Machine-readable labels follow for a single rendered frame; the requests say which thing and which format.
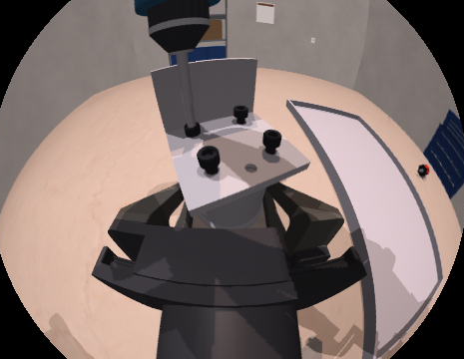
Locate dark blue electric screwdriver barrel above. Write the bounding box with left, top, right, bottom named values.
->
left=134, top=0, right=221, bottom=128

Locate black socket head screw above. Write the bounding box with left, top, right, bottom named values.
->
left=184, top=122, right=201, bottom=138
left=233, top=106, right=248, bottom=125
left=262, top=130, right=281, bottom=155
left=197, top=146, right=221, bottom=175

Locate grey l-shaped bracket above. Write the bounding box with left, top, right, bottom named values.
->
left=151, top=58, right=311, bottom=217

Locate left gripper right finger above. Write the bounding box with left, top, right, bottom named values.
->
left=262, top=182, right=344, bottom=257

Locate shallow grey rectangular tray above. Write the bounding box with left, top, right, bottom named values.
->
left=286, top=99, right=444, bottom=359

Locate red screwdriver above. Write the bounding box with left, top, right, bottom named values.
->
left=418, top=165, right=429, bottom=177

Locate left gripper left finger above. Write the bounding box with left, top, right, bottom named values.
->
left=115, top=183, right=194, bottom=227

